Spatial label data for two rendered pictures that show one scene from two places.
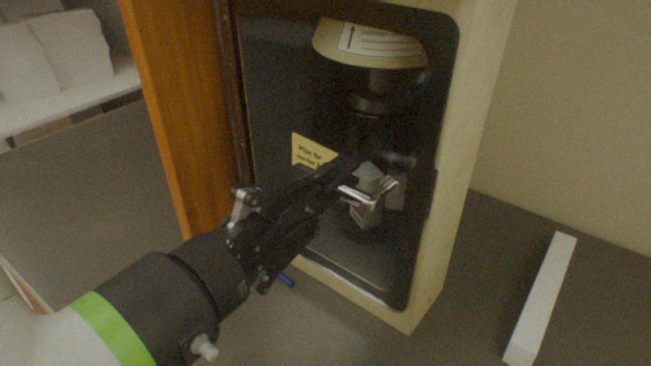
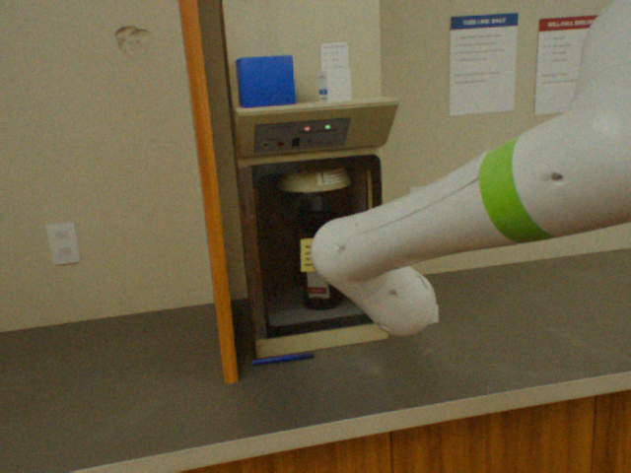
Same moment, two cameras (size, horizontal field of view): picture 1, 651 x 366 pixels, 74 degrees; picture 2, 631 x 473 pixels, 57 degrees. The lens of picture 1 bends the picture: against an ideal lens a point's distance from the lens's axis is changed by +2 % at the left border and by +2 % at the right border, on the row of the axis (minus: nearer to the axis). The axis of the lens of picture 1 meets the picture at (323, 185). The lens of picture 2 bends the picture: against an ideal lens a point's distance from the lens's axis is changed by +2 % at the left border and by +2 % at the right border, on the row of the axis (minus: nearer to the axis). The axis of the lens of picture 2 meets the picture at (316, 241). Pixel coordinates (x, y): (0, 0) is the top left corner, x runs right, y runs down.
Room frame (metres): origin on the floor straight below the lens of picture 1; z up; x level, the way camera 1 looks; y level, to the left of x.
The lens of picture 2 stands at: (-0.34, 0.95, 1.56)
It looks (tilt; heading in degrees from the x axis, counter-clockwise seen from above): 16 degrees down; 310
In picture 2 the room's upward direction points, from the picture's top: 4 degrees counter-clockwise
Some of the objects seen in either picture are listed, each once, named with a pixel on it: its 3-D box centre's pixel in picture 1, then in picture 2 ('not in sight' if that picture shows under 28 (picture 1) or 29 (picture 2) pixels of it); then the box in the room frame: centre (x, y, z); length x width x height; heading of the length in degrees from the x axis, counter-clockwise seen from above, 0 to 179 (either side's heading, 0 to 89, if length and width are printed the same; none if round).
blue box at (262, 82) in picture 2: not in sight; (264, 82); (0.48, 0.11, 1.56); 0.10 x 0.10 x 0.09; 52
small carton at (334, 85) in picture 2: not in sight; (334, 85); (0.39, 0.00, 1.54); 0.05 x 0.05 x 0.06; 59
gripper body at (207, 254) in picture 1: (230, 259); not in sight; (0.27, 0.09, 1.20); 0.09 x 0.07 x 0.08; 142
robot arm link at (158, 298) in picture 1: (163, 316); not in sight; (0.21, 0.13, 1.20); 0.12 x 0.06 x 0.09; 52
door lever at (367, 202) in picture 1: (352, 184); not in sight; (0.39, -0.03, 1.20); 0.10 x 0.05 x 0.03; 52
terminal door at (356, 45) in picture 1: (319, 159); (318, 248); (0.46, 0.01, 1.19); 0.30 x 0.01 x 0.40; 52
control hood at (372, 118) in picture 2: not in sight; (315, 127); (0.42, 0.04, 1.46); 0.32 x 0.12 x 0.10; 52
